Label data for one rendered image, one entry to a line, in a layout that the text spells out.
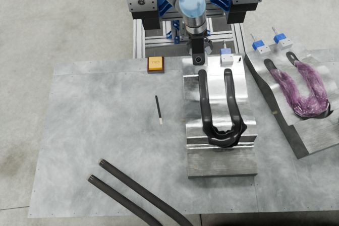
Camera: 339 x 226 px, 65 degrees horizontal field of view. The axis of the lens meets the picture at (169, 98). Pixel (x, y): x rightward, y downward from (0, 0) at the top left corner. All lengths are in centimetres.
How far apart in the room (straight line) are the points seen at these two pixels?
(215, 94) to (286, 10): 170
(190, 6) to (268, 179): 71
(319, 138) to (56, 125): 107
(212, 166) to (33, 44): 207
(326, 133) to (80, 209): 97
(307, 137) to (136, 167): 67
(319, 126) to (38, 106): 195
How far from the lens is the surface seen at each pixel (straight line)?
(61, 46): 256
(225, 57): 116
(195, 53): 97
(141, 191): 102
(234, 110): 107
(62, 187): 119
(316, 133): 113
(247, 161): 107
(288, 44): 131
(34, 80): 248
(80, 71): 135
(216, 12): 157
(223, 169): 105
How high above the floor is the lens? 188
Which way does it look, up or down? 66 degrees down
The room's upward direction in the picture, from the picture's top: 8 degrees counter-clockwise
